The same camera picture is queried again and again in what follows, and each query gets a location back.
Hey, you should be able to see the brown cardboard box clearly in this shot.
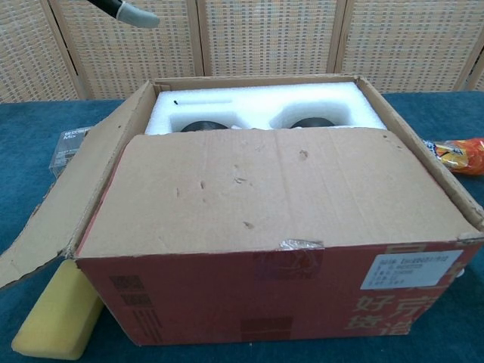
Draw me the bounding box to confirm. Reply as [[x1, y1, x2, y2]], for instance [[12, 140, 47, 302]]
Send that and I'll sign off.
[[0, 74, 484, 347]]

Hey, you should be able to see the yellow sponge block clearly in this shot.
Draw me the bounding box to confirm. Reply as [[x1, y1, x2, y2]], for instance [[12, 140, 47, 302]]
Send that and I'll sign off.
[[11, 260, 105, 361]]

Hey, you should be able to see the wooden rattan folding screen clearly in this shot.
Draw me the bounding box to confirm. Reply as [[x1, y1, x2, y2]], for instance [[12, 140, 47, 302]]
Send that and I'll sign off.
[[0, 0, 484, 104]]

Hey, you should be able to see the clear box with red capsules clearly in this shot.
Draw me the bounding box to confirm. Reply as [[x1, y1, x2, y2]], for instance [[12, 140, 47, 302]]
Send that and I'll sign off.
[[50, 128, 92, 178]]

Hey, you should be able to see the black ceramic pitcher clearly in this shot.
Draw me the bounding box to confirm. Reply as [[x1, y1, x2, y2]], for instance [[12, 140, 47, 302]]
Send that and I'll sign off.
[[180, 121, 230, 133]]

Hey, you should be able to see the orange drink bottle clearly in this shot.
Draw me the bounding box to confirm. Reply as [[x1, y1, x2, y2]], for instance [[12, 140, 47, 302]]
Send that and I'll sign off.
[[418, 138, 484, 175]]

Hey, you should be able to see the white foam insert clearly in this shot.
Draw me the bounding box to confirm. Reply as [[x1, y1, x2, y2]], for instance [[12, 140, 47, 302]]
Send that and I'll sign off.
[[144, 81, 386, 136]]

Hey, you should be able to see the blue carpet table cover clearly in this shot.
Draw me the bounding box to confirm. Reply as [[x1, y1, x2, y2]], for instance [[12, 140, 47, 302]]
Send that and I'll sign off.
[[0, 89, 484, 363]]

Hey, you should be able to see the black ceramic teapot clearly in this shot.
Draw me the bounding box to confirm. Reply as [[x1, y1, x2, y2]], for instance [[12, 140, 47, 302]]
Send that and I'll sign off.
[[289, 117, 336, 129]]

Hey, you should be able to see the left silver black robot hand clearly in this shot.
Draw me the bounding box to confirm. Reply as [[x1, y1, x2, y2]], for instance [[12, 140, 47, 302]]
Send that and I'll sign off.
[[87, 0, 160, 28]]

